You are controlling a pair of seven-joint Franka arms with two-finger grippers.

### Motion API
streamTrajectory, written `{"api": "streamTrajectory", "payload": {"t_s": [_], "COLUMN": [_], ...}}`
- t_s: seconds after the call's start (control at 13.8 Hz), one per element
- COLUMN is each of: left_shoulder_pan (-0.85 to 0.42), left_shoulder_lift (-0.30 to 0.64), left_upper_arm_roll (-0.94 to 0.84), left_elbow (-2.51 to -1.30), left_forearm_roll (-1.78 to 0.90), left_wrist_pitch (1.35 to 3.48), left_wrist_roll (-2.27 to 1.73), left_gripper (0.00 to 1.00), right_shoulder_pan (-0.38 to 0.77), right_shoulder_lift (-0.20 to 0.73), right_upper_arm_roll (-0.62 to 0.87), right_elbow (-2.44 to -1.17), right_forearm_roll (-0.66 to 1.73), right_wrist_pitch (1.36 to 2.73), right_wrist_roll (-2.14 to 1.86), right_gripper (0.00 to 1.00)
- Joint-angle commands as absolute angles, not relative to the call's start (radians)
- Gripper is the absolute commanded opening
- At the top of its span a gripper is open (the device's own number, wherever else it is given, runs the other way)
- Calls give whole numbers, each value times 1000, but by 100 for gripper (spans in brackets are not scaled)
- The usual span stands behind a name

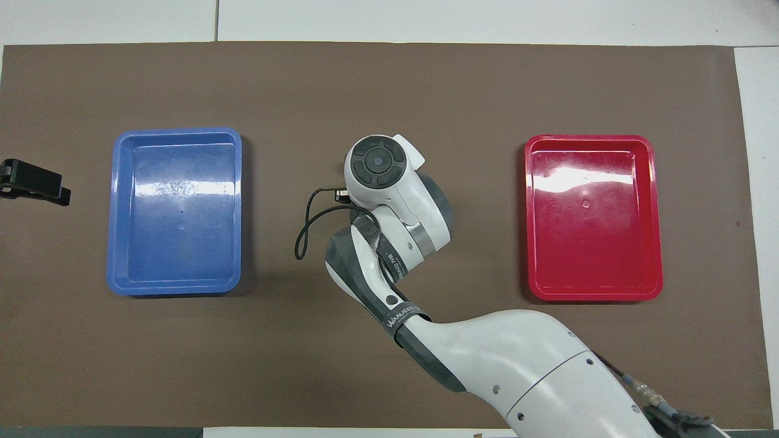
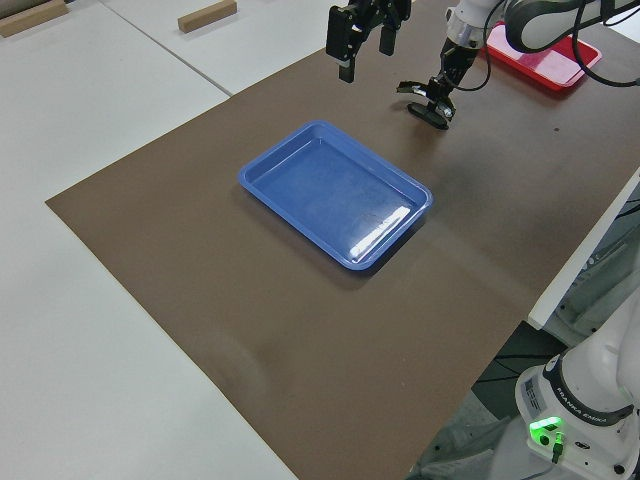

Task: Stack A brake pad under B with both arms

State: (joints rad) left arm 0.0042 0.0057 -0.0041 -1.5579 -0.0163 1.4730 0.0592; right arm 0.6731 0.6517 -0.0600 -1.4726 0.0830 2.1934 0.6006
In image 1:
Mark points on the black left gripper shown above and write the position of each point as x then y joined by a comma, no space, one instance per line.
30,179

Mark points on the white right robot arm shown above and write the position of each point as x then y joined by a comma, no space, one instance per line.
517,365

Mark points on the blue plastic tray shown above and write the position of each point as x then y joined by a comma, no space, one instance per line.
176,213

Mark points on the brown table mat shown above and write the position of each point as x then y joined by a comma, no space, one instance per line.
389,91

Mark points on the red plastic tray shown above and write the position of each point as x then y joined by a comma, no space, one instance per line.
593,219

